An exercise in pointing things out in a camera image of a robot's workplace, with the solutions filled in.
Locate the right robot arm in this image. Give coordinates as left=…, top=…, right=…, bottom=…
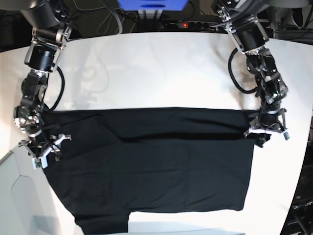
left=13, top=0, right=71, bottom=168

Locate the black T-shirt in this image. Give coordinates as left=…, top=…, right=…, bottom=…
left=44, top=108, right=255, bottom=235

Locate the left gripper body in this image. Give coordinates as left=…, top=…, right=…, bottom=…
left=244, top=109, right=287, bottom=137

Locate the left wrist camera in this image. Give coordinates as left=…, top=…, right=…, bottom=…
left=282, top=130, right=290, bottom=141

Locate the blue box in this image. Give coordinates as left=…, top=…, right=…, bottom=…
left=117, top=0, right=188, bottom=11

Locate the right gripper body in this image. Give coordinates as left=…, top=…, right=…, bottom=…
left=19, top=133, right=71, bottom=158

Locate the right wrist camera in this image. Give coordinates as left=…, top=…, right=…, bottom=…
left=32, top=157, right=48, bottom=169

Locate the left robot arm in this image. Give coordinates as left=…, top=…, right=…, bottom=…
left=212, top=0, right=289, bottom=147

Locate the black power strip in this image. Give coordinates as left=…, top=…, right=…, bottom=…
left=167, top=21, right=219, bottom=32

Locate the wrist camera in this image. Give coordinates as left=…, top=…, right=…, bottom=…
left=32, top=157, right=48, bottom=169
left=282, top=130, right=290, bottom=141

